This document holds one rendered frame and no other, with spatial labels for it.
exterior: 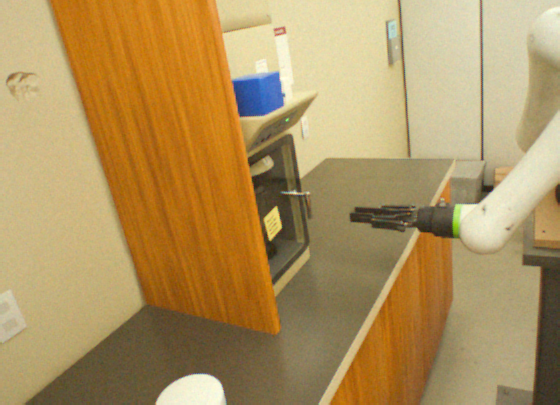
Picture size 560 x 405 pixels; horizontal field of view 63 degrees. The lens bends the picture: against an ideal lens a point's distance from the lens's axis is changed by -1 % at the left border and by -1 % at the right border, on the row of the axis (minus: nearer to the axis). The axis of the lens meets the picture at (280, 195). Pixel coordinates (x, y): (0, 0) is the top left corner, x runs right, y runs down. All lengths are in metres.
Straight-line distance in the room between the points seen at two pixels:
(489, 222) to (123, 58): 0.93
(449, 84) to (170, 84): 3.25
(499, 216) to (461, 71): 3.06
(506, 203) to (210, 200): 0.69
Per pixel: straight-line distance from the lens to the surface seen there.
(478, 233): 1.12
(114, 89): 1.26
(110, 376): 1.34
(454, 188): 3.93
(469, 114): 4.16
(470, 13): 4.04
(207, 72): 1.04
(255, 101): 1.12
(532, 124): 1.42
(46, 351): 1.43
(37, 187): 1.33
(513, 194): 1.11
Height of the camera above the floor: 1.73
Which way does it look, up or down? 21 degrees down
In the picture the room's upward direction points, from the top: 10 degrees counter-clockwise
